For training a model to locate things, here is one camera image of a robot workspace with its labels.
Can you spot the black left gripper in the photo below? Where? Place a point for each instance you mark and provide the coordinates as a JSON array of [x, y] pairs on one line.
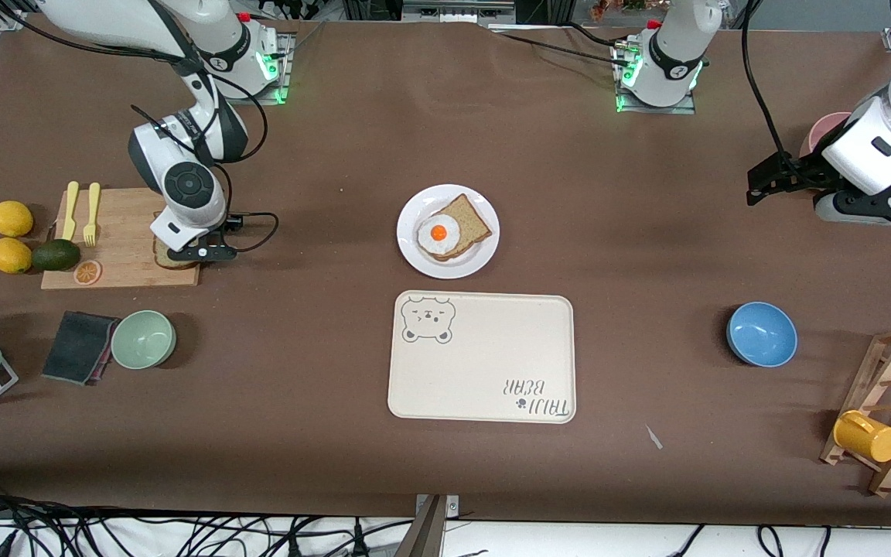
[[801, 172]]

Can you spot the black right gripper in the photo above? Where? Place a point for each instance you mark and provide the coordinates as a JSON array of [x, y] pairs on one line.
[[235, 225]]

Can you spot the brown bread slice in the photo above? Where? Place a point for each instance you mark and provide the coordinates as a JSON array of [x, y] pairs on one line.
[[175, 265]]

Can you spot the toy fried egg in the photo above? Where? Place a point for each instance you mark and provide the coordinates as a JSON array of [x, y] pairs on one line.
[[438, 236]]

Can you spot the white round plate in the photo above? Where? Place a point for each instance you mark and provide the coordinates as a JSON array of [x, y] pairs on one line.
[[461, 267]]

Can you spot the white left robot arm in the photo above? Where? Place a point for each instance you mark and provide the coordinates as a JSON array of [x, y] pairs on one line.
[[674, 46]]

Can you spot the pink bowl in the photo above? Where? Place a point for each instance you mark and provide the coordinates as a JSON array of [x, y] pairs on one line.
[[823, 130]]

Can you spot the wooden cutting board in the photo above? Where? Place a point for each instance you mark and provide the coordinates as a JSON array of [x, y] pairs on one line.
[[121, 247]]

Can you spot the yellow plastic fork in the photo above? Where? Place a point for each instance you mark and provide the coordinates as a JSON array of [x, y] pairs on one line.
[[92, 213]]

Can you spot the pale green bowl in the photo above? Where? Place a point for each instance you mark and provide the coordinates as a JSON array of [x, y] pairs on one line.
[[144, 340]]

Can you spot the orange fruit slice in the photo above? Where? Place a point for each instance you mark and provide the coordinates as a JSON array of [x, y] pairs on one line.
[[88, 272]]

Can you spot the blue bowl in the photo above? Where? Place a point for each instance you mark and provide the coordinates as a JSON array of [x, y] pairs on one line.
[[762, 334]]

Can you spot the yellow plastic knife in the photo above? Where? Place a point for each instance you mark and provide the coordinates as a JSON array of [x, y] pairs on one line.
[[69, 209]]

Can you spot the dark green avocado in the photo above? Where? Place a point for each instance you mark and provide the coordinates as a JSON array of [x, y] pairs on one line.
[[56, 255]]

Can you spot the dark grey sponge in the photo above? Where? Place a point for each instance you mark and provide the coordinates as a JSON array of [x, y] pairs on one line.
[[78, 348]]

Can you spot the yellow lemon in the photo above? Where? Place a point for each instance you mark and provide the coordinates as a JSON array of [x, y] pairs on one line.
[[12, 219], [10, 256]]

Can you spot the wooden cup rack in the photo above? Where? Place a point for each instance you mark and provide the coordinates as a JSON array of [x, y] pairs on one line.
[[890, 363]]

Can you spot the yellow cup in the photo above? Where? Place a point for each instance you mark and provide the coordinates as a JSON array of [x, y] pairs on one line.
[[867, 437]]

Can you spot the small white tape scrap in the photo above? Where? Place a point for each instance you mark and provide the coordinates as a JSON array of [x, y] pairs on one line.
[[654, 438]]

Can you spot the cream bear print tray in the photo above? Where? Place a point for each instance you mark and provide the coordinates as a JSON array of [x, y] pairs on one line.
[[492, 356]]

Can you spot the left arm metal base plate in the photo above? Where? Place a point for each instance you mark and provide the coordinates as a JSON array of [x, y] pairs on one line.
[[658, 109]]

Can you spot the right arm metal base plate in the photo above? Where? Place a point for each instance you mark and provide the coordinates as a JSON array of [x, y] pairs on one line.
[[285, 62]]

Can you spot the aluminium frame structure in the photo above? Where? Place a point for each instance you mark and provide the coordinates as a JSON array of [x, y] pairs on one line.
[[453, 9]]

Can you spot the metal post with bracket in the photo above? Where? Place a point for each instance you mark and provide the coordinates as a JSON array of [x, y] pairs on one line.
[[431, 530]]

